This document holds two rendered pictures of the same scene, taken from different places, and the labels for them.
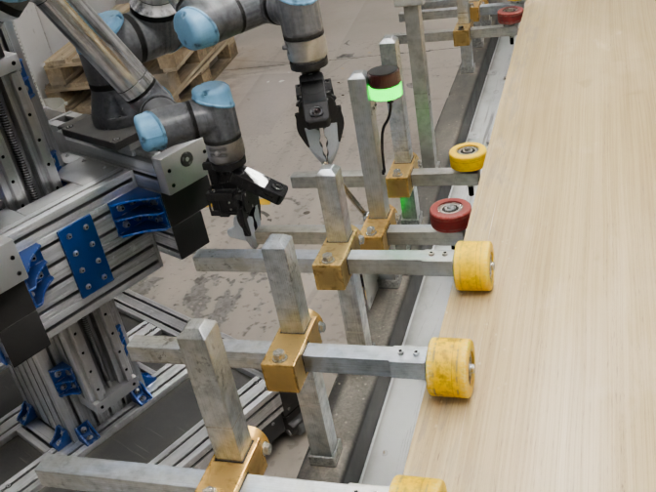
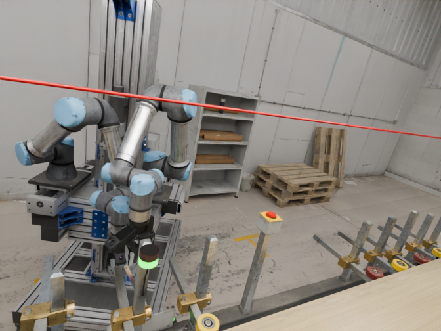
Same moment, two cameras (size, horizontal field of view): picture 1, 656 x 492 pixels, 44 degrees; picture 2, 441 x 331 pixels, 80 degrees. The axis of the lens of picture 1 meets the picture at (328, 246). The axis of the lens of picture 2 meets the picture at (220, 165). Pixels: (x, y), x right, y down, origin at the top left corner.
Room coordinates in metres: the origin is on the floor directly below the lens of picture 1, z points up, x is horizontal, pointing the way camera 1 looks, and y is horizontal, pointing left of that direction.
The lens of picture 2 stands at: (0.98, -0.71, 1.72)
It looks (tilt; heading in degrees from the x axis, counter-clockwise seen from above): 18 degrees down; 38
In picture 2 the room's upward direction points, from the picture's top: 11 degrees clockwise
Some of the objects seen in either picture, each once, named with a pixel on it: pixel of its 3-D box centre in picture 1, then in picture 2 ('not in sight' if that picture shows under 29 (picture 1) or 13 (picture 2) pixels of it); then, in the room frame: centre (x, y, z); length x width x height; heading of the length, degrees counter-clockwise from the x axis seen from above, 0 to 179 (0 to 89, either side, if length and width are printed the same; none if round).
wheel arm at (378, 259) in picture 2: (460, 12); (365, 251); (2.82, -0.61, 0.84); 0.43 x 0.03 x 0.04; 68
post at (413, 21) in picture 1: (422, 92); (254, 272); (1.92, -0.30, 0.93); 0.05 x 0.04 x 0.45; 158
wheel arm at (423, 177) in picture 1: (383, 179); (186, 293); (1.65, -0.15, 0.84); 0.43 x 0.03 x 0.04; 68
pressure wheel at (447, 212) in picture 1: (452, 230); not in sight; (1.35, -0.24, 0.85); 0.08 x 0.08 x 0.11
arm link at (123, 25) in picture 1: (106, 46); (155, 163); (1.84, 0.40, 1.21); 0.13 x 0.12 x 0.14; 126
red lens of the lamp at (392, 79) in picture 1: (384, 76); (149, 253); (1.43, -0.16, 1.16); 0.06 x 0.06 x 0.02
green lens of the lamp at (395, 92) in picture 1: (386, 89); (148, 259); (1.43, -0.16, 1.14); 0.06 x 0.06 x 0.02
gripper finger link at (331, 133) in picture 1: (331, 139); (138, 258); (1.47, -0.05, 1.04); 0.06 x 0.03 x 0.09; 178
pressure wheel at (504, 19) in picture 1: (511, 25); (371, 278); (2.51, -0.70, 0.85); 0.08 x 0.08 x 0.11
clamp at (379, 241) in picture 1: (380, 229); (131, 317); (1.42, -0.11, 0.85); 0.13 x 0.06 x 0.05; 158
